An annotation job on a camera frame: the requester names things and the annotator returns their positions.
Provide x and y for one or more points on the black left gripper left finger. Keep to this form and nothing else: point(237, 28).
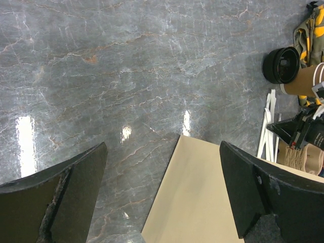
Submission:
point(55, 204)

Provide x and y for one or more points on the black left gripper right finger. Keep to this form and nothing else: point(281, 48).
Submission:
point(256, 188)

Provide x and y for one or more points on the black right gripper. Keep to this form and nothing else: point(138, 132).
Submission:
point(308, 131)

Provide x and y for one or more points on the white straw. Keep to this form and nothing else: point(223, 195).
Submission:
point(270, 104)
point(269, 139)

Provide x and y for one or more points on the cardboard cup carrier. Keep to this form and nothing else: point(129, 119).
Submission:
point(308, 159)

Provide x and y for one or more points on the brown paper takeout bag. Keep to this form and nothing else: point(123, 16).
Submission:
point(192, 203)

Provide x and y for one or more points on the stack of paper cups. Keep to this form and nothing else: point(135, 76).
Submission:
point(306, 79)

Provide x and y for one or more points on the stack of black lids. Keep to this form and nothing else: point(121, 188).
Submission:
point(281, 66)

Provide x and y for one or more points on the camouflage fabric cloth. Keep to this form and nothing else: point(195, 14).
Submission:
point(308, 41)

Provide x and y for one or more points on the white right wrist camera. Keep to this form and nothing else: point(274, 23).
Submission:
point(318, 91)

